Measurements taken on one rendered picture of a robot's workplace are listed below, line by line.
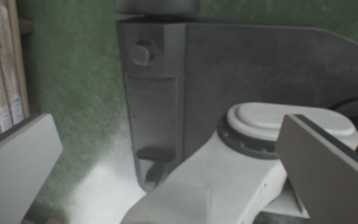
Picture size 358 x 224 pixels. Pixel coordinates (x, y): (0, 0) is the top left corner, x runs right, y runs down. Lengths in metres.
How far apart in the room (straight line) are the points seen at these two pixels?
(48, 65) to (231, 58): 0.65
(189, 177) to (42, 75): 0.73
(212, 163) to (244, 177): 0.05
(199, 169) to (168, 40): 0.25
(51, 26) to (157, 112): 0.47
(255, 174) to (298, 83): 0.25
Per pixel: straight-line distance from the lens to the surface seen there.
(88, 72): 0.79
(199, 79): 0.47
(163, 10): 0.43
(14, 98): 0.86
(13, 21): 0.78
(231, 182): 0.31
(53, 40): 0.82
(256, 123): 0.35
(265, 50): 0.46
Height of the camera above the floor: 0.61
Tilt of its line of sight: 59 degrees down
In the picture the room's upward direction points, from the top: 159 degrees counter-clockwise
